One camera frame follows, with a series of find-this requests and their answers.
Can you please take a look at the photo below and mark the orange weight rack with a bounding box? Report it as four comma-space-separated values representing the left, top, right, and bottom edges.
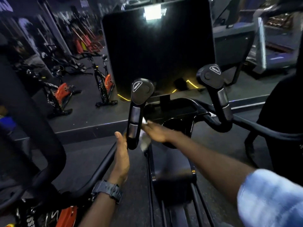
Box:
71, 25, 104, 54

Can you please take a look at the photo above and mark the light blue shirt sleeve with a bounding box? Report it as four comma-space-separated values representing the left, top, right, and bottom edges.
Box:
237, 169, 303, 227

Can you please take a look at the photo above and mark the black exercise machine frame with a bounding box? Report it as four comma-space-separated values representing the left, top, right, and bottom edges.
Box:
59, 64, 303, 227

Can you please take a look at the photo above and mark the black wristwatch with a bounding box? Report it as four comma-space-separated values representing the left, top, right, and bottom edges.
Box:
91, 180, 123, 204

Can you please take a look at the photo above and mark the blue object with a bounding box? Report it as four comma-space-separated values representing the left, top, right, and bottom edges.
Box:
0, 116, 16, 131

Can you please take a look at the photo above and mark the black console screen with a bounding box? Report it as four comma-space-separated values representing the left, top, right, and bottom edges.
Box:
101, 0, 216, 96

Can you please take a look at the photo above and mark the person's left hand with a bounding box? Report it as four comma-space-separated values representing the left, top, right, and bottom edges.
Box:
107, 131, 130, 186

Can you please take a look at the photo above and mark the grey treadmill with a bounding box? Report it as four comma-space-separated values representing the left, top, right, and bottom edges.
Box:
213, 7, 303, 74

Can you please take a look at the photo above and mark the white cleaning cloth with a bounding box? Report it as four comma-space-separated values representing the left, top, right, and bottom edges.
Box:
139, 116, 152, 152

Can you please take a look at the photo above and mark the person's left forearm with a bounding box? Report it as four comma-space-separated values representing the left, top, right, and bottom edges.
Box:
78, 192, 119, 227

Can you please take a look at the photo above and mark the person's right forearm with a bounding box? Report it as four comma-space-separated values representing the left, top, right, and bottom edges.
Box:
167, 132, 256, 207

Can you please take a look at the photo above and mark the orange black spin bike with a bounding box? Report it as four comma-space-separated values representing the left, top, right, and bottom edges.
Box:
75, 52, 118, 107
42, 76, 82, 119
14, 198, 79, 227

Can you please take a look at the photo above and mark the person's right hand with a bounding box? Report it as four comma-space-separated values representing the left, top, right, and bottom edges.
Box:
142, 121, 176, 143

